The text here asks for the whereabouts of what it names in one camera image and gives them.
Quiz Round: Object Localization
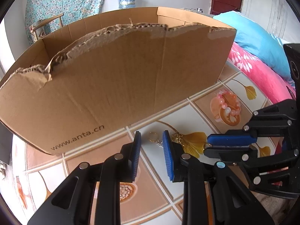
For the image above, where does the blue pillow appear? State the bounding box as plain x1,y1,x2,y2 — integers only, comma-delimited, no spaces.
213,10,293,82

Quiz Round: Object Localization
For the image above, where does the pink floral blanket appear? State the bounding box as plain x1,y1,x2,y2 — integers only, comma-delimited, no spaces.
226,42,296,108

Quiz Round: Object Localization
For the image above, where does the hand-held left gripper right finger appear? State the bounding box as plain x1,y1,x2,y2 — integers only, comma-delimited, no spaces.
162,130,275,225

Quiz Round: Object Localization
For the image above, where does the gold keychain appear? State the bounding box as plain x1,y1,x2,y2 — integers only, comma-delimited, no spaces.
148,131,188,149

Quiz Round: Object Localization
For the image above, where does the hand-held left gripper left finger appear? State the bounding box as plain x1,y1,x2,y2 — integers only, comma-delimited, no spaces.
28,131,142,225

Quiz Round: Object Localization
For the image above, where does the blue water jug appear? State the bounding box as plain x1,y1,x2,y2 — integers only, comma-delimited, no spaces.
117,0,137,9

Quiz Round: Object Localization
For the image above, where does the pink bead bracelet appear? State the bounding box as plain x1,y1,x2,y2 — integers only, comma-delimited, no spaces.
210,89,242,123

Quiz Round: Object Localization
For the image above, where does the brown cardboard box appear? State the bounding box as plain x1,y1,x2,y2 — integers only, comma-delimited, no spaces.
0,6,237,155

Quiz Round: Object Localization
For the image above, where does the wooden chair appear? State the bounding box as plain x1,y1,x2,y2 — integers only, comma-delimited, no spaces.
29,13,64,43

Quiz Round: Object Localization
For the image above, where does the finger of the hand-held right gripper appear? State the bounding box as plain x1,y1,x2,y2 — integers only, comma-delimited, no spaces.
207,100,297,146
203,145,300,200

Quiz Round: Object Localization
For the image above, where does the ginkgo print tablecloth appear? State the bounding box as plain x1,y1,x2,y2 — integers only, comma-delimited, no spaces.
10,63,300,225

